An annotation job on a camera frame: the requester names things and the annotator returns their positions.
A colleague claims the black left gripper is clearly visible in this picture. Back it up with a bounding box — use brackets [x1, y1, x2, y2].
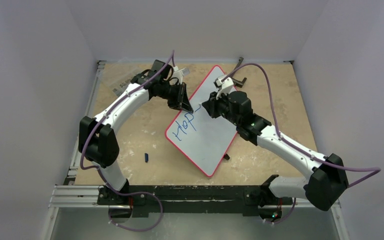
[158, 81, 193, 114]

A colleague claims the red-framed whiteboard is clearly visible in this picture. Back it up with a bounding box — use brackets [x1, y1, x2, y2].
[165, 65, 237, 177]

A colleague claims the blue marker cap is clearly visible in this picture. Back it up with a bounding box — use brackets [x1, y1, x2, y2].
[144, 153, 149, 163]

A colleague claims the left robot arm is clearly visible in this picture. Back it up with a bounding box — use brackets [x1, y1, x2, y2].
[78, 60, 194, 205]

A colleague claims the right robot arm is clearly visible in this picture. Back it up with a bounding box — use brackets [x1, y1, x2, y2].
[202, 91, 351, 211]

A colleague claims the clear plastic screw box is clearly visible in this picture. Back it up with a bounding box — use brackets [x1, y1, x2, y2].
[101, 63, 142, 97]

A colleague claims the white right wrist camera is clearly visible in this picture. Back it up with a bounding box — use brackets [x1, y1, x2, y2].
[214, 75, 235, 100]

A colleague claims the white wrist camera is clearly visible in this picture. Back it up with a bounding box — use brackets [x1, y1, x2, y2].
[170, 66, 190, 84]
[214, 75, 235, 100]

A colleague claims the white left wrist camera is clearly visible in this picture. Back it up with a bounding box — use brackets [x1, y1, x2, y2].
[170, 66, 190, 84]

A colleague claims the dark metal L bracket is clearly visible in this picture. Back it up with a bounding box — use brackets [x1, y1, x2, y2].
[231, 56, 248, 89]

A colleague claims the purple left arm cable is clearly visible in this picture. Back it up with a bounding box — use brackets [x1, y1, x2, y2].
[79, 50, 176, 200]

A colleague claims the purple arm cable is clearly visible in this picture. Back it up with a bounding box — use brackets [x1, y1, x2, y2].
[221, 62, 382, 189]
[79, 50, 176, 200]

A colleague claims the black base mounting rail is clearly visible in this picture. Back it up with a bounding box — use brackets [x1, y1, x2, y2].
[97, 185, 283, 218]

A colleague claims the aluminium frame rail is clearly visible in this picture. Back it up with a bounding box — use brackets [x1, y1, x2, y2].
[48, 185, 130, 209]

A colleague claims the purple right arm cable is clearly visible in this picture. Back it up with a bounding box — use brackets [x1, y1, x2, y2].
[221, 62, 382, 189]

